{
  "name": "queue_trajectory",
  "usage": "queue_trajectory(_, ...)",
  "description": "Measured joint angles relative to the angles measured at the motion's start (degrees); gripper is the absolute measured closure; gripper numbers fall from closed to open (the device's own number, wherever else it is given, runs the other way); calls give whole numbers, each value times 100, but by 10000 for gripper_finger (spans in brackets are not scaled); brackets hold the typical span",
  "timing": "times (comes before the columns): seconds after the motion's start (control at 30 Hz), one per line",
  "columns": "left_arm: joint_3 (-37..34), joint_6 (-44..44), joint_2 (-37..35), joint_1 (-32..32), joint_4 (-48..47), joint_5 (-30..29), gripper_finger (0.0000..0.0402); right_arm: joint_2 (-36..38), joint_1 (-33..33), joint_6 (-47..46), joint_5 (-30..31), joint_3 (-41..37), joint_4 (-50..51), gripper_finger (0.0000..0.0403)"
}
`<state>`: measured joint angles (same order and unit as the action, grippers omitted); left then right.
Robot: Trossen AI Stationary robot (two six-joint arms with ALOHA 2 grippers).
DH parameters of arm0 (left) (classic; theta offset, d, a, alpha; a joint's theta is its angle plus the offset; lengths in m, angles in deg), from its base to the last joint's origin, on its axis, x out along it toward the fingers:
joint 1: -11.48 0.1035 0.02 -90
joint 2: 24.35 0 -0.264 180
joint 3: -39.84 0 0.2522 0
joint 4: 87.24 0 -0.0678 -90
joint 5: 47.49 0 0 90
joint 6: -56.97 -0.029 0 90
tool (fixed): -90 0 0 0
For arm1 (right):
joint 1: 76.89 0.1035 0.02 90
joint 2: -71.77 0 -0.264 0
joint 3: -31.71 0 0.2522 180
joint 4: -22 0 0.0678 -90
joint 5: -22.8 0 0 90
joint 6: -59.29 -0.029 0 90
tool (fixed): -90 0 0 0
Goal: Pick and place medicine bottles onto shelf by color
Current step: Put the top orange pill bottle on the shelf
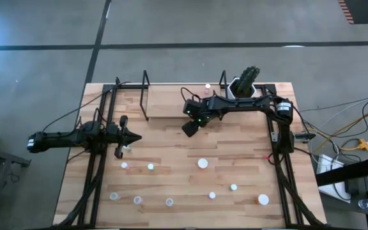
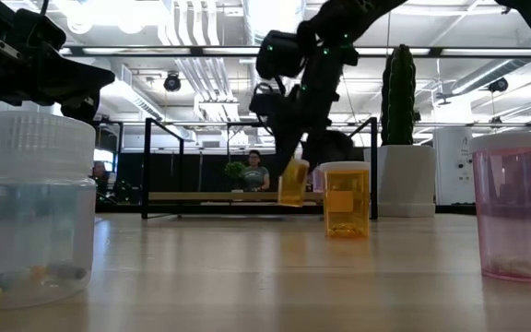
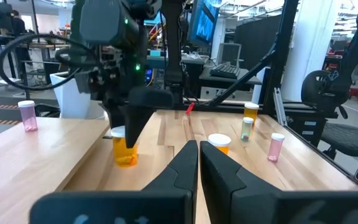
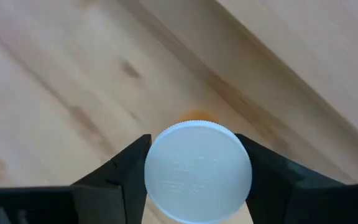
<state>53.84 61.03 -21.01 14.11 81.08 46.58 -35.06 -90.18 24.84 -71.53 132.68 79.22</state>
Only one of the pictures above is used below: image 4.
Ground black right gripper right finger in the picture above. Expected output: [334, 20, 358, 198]
[234, 133, 347, 224]

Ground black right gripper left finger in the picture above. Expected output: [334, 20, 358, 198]
[71, 134, 152, 224]

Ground orange white-capped medicine bottle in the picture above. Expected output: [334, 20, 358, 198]
[144, 109, 253, 224]

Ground wooden shelf with black frame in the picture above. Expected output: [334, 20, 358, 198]
[214, 0, 358, 150]

